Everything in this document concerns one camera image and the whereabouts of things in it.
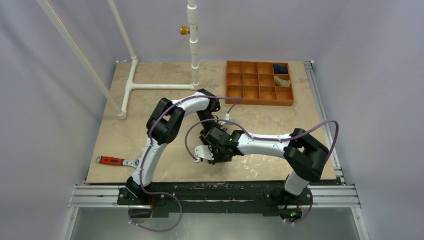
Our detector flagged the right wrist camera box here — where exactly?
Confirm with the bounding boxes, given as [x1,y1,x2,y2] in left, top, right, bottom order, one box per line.
[194,145,214,163]

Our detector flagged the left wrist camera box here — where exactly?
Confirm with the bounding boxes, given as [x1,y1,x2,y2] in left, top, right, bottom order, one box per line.
[220,113,235,125]

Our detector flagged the aluminium frame rails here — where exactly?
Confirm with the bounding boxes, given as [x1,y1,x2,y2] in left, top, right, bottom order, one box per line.
[67,60,370,240]

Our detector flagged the purple cable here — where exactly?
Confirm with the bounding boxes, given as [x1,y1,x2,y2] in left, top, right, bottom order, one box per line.
[128,96,244,233]
[184,118,340,226]

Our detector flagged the rolled blue cloth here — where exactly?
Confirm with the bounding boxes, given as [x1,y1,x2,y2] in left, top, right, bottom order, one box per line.
[272,63,289,75]

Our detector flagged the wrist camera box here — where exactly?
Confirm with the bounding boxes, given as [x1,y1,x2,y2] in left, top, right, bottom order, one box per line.
[220,113,235,125]
[194,145,214,163]

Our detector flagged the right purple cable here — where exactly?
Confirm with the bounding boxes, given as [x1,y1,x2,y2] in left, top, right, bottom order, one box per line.
[184,118,340,226]

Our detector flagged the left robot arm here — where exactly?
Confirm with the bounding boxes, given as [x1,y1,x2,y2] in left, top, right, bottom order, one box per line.
[125,89,221,205]

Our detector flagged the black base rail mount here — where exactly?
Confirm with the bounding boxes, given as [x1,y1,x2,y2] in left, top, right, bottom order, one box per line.
[117,177,342,220]

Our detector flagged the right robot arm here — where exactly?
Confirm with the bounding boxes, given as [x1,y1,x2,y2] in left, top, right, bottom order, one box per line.
[194,127,330,204]

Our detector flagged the adjustable wrench red handle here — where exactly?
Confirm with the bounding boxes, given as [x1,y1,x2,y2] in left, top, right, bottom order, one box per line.
[95,156,140,168]

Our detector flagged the rolled olive cloth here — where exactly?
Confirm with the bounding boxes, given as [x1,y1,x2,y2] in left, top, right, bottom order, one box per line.
[274,75,291,87]

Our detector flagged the white PVC pipe frame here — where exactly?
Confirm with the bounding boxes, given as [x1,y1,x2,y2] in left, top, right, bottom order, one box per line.
[37,0,199,120]

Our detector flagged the orange yellow valve knob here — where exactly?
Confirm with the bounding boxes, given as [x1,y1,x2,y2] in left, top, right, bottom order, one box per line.
[179,25,191,36]

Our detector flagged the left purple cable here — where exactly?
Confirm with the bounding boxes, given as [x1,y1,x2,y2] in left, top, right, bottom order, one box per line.
[128,96,244,233]

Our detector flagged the orange compartment tray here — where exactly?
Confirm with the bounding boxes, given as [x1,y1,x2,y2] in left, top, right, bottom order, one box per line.
[225,60,295,107]

